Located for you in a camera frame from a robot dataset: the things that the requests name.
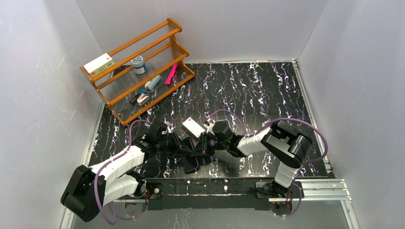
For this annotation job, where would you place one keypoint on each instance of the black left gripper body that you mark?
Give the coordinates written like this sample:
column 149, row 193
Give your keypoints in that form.
column 176, row 146

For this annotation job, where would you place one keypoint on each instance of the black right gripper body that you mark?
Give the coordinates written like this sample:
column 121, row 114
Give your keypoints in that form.
column 204, row 146

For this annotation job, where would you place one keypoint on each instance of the black phone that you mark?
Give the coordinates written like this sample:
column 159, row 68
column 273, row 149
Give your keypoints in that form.
column 190, row 164

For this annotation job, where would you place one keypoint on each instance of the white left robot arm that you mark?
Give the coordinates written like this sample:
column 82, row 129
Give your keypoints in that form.
column 91, row 188

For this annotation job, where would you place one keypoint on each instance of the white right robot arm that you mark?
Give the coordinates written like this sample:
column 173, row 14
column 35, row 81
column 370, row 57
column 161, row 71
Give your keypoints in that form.
column 284, row 141

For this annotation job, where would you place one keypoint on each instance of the white red small box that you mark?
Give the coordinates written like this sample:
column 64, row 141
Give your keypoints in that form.
column 193, row 127

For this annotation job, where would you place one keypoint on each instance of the black front base bar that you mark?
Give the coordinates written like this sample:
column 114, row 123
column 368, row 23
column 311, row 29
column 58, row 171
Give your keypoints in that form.
column 221, row 193

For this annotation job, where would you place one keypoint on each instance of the pink marker pen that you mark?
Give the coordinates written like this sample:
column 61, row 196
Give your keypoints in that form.
column 171, row 74

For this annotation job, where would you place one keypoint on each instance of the orange wooden shelf rack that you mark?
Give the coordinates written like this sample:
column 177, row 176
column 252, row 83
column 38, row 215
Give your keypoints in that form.
column 118, row 84

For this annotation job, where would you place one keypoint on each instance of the blue white round jar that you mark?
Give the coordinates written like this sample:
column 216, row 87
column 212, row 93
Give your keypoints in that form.
column 138, row 65

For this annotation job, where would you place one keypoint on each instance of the white cardboard box on shelf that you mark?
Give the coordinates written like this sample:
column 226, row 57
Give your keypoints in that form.
column 99, row 64

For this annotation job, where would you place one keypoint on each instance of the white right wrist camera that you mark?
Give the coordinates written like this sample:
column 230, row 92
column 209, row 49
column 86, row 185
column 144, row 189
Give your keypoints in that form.
column 208, row 124

